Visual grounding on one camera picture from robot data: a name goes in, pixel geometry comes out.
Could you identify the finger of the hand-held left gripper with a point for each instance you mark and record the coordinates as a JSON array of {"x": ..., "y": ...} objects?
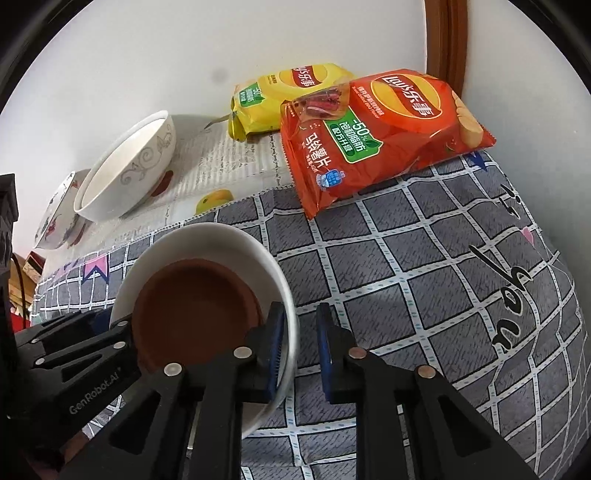
[
  {"x": 99, "y": 346},
  {"x": 69, "y": 327}
]

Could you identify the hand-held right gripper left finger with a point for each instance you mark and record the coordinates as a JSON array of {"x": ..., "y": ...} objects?
[{"x": 276, "y": 350}]

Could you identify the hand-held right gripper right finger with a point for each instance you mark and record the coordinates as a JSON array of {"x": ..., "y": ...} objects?
[{"x": 323, "y": 355}]

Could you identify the plain white bowl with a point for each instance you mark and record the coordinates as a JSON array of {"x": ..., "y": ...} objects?
[{"x": 272, "y": 277}]

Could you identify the small brown bowl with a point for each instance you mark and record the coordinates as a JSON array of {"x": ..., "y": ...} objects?
[{"x": 194, "y": 314}]

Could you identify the blue patterned footed bowl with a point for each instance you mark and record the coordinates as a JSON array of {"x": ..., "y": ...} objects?
[{"x": 57, "y": 217}]

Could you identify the grey checkered star blanket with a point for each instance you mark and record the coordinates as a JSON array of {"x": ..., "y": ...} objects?
[{"x": 415, "y": 286}]

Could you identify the large white scroll-patterned bowl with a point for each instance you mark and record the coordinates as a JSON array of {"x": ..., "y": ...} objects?
[{"x": 134, "y": 175}]

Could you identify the red chip bag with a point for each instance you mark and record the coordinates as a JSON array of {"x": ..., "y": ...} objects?
[{"x": 392, "y": 138}]

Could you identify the yellow chip bag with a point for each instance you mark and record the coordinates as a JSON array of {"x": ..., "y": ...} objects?
[{"x": 277, "y": 99}]

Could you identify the brown wooden door frame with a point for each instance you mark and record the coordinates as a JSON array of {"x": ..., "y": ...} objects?
[{"x": 445, "y": 41}]

